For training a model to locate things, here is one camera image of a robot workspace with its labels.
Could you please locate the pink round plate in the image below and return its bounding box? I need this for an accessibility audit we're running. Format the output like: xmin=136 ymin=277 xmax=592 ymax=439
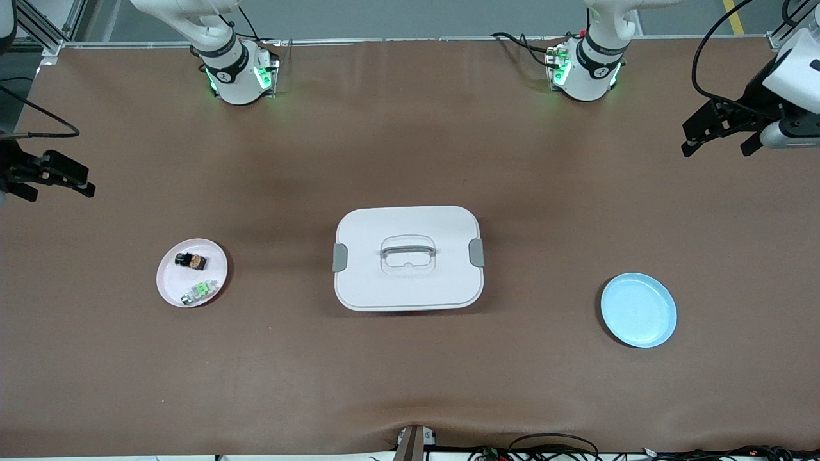
xmin=156 ymin=238 xmax=229 ymax=309

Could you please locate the blue round plate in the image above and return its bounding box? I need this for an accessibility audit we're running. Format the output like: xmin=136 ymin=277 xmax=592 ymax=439
xmin=600 ymin=273 xmax=678 ymax=349

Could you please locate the brown table mat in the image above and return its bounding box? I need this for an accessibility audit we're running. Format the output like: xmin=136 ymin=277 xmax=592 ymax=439
xmin=0 ymin=37 xmax=820 ymax=457

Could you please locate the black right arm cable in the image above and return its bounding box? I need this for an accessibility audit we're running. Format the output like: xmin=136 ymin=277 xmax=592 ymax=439
xmin=0 ymin=85 xmax=81 ymax=139

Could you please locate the aluminium frame profile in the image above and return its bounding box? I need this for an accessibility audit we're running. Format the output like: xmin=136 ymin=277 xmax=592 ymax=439
xmin=0 ymin=0 xmax=87 ymax=57
xmin=767 ymin=0 xmax=820 ymax=52

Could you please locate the green switch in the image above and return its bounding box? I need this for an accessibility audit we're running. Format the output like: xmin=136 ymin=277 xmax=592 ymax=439
xmin=181 ymin=280 xmax=218 ymax=307

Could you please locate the bundle of thin cables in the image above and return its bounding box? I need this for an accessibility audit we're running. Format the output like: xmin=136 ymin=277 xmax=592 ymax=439
xmin=468 ymin=444 xmax=820 ymax=461

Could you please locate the silver table edge rail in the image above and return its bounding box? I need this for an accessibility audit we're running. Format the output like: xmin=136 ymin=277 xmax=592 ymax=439
xmin=61 ymin=35 xmax=769 ymax=49

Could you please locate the white lidded box grey handle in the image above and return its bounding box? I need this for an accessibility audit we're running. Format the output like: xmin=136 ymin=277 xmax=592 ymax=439
xmin=332 ymin=205 xmax=486 ymax=312

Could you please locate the black looped cable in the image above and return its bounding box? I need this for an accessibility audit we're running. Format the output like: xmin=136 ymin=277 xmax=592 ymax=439
xmin=506 ymin=433 xmax=601 ymax=461

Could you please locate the metal bracket at table edge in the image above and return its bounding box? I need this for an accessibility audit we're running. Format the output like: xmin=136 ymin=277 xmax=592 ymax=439
xmin=396 ymin=425 xmax=438 ymax=461

